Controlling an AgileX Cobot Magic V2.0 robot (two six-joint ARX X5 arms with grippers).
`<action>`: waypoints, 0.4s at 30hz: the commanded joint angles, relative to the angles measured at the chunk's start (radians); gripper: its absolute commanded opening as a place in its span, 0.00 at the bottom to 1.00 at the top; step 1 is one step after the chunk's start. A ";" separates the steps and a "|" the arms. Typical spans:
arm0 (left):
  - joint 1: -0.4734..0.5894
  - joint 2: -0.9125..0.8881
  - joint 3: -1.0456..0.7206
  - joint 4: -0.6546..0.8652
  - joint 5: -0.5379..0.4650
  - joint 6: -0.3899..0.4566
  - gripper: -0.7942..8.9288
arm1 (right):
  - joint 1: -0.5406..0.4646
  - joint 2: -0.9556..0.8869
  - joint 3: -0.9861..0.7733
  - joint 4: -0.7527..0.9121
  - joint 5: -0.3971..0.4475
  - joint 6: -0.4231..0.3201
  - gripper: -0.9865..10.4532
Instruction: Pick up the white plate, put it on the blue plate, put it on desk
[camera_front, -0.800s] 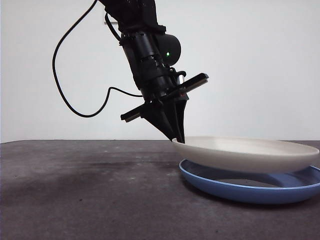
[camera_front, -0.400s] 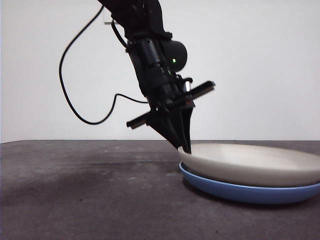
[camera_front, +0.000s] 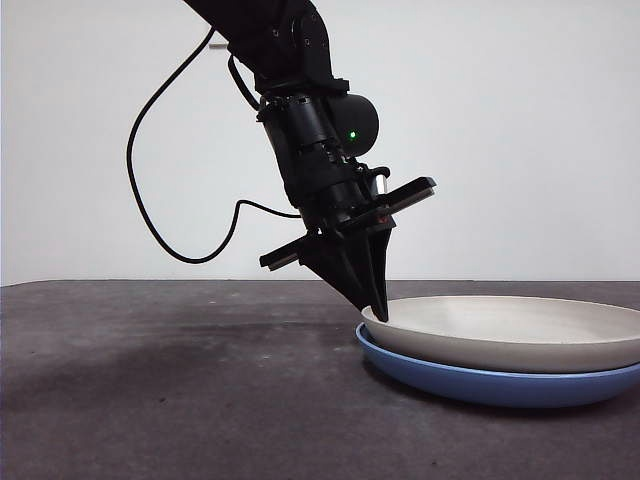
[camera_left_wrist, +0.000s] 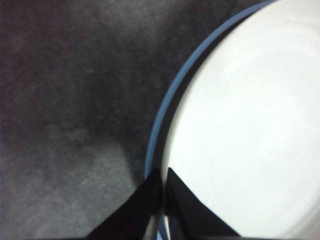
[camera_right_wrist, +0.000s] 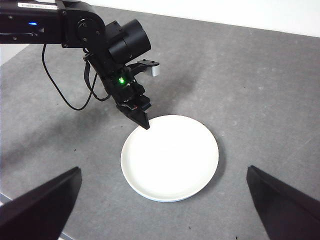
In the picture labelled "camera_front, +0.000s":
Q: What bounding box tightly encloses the blue plate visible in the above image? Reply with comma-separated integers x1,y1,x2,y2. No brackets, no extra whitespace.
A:
355,322,640,409

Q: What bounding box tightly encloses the short black cable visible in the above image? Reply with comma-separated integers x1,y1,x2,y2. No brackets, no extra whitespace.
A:
227,52,264,110

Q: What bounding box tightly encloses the white plate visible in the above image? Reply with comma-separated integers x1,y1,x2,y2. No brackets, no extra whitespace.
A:
360,295,640,375

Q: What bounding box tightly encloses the long black cable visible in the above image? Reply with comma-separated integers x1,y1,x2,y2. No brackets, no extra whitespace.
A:
126,27,304,264

